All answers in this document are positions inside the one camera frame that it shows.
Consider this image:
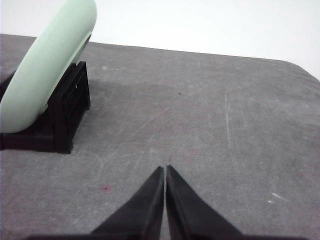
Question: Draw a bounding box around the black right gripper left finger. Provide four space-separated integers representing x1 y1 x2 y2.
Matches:
90 166 164 240

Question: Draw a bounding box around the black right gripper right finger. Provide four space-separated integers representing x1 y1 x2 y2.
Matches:
165 165 244 240

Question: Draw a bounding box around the light green plate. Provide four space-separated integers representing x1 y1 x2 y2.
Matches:
0 0 97 133

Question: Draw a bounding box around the black dish rack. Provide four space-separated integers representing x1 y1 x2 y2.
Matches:
0 61 91 154

